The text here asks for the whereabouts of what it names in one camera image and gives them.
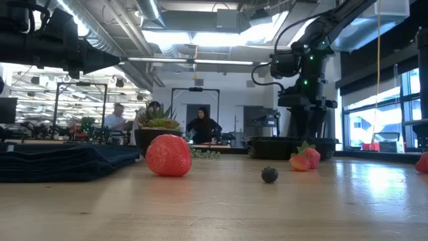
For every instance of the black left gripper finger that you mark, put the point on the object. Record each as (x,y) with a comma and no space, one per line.
(100,60)

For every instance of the red strawberry with green leaves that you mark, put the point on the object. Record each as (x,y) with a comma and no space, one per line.
(313,156)

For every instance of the small red strawberry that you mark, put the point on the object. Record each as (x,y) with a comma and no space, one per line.
(299,163)

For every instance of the small dark blueberry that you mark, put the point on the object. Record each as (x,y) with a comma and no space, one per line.
(269,174)

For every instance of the large red strawberry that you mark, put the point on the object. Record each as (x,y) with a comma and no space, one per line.
(168,155)

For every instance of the red fruit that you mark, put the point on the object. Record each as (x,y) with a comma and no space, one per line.
(423,163)

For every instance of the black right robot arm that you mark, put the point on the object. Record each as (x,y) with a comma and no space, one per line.
(334,20)

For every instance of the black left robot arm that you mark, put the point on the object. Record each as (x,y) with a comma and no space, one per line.
(16,40)

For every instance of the black plastic tupperware container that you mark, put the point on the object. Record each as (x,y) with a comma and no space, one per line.
(267,149)

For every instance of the black background cabinet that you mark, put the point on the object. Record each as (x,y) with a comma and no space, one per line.
(262,125)

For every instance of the person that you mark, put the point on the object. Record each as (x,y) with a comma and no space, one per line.
(203,125)
(152,106)
(115,120)

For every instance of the green background plant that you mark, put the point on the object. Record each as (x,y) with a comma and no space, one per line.
(87,123)

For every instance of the red box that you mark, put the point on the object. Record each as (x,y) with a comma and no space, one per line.
(369,146)

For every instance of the black background monitor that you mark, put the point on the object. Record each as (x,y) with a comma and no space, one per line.
(7,110)

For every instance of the potted succulent plant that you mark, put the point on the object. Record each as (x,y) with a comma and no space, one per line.
(160,123)

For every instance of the long ceiling light fixture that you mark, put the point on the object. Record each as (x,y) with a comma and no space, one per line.
(190,61)

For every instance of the grey box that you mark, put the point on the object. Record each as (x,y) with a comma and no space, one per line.
(391,146)

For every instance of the folded navy cloth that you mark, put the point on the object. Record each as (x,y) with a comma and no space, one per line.
(60,160)

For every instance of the black upright pole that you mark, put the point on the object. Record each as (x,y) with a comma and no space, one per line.
(423,83)

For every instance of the black background rig frame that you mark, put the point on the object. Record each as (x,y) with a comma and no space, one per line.
(195,89)
(80,83)

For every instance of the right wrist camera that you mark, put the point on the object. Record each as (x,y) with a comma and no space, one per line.
(284,65)

